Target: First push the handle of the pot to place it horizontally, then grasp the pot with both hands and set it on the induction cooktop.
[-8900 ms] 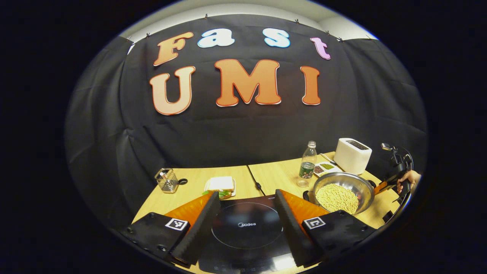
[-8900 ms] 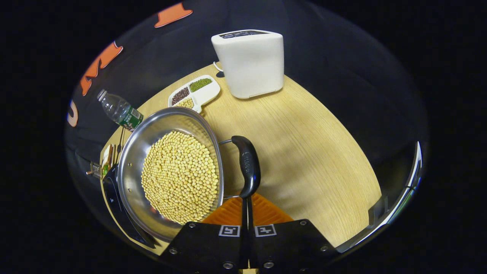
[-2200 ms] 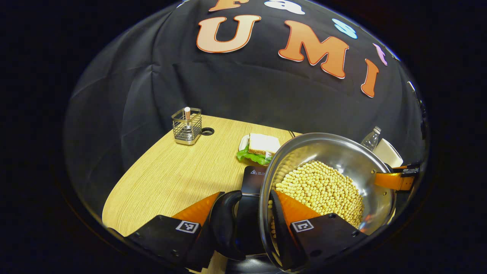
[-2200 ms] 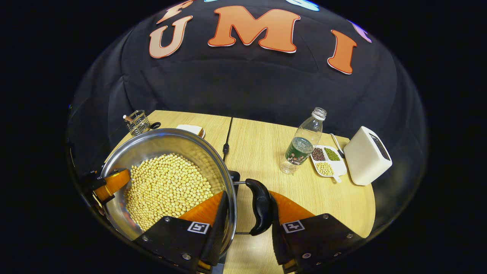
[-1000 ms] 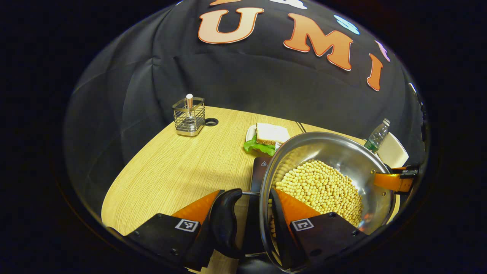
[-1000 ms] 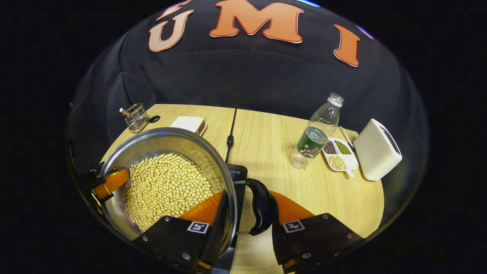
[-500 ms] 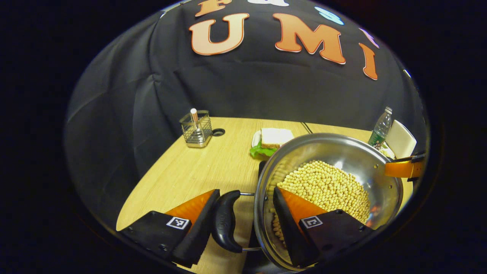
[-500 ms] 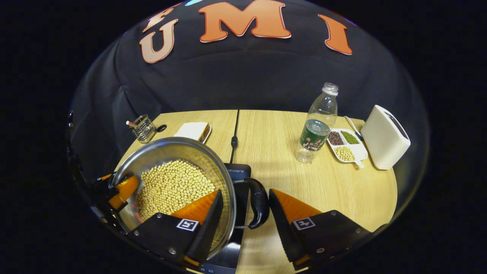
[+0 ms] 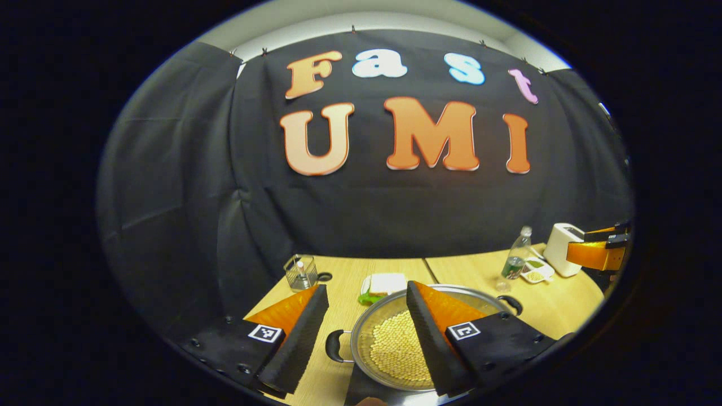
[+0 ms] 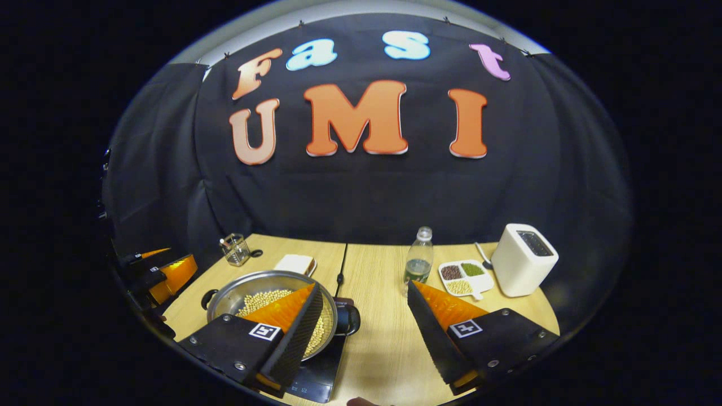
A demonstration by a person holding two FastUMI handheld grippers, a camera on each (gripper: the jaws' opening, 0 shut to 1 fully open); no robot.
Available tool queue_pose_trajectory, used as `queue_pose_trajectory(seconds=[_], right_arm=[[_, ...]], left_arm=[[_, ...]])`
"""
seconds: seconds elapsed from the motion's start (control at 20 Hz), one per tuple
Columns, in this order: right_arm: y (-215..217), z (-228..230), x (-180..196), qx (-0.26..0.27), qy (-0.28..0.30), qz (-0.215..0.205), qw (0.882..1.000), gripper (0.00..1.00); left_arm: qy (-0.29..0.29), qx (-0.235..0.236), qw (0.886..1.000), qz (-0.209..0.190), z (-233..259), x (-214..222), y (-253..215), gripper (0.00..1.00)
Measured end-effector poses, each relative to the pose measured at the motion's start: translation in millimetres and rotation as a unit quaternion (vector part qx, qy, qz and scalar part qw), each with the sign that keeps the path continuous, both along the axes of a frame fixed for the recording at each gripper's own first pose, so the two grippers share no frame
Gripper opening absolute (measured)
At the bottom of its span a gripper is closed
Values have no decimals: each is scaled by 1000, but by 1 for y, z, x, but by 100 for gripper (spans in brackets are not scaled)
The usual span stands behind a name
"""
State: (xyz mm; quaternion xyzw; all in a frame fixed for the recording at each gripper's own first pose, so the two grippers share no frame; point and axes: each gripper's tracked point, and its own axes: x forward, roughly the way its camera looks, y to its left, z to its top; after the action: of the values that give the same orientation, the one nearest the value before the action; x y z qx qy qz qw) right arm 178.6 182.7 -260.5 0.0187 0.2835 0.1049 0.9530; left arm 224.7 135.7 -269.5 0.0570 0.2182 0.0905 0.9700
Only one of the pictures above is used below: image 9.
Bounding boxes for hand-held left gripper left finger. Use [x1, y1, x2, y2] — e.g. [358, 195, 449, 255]
[180, 284, 329, 395]

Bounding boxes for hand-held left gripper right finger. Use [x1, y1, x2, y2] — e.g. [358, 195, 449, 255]
[406, 280, 559, 397]

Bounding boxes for steel pot with black handles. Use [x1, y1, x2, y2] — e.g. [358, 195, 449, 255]
[325, 284, 523, 392]

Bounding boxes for black induction cooktop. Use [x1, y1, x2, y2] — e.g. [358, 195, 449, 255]
[344, 361, 452, 406]

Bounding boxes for pile of soybeans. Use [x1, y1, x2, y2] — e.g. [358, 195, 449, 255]
[369, 309, 435, 383]

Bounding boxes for white toaster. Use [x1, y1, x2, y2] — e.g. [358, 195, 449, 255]
[543, 223, 587, 277]

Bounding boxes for white divided tray of beans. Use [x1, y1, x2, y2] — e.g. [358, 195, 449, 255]
[520, 257, 556, 284]

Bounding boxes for clear plastic water bottle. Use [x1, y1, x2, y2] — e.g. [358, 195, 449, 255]
[496, 226, 532, 292]

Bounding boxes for sandwich with lettuce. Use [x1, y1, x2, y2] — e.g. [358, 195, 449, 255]
[358, 273, 408, 306]

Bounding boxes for wire mesh holder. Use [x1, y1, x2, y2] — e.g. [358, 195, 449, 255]
[284, 255, 319, 292]

